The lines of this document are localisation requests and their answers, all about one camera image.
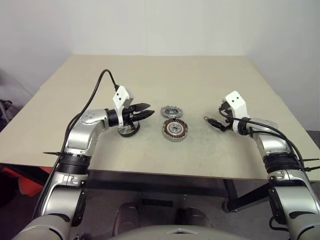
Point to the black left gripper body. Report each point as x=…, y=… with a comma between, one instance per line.
x=129, y=115

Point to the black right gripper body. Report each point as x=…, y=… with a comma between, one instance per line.
x=228, y=120

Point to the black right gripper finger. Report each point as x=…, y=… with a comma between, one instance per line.
x=222, y=107
x=216, y=123

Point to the motor housing with copper windings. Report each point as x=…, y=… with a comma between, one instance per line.
x=175, y=130

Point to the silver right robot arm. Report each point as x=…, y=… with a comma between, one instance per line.
x=272, y=140

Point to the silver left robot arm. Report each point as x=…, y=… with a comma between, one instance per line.
x=80, y=135

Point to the dark rounded shape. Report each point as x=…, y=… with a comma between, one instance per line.
x=192, y=217
x=126, y=215

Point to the grey robot torso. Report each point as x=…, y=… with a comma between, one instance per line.
x=162, y=233

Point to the dark background equipment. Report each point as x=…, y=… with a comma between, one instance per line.
x=6, y=107

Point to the orange object under table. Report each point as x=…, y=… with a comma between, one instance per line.
x=27, y=187

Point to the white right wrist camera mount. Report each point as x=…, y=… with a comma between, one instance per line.
x=236, y=102

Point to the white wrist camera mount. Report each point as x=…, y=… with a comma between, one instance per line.
x=236, y=102
x=121, y=96

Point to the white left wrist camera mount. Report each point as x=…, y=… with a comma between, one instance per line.
x=121, y=96

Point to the black table frame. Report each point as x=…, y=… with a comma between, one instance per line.
x=150, y=180

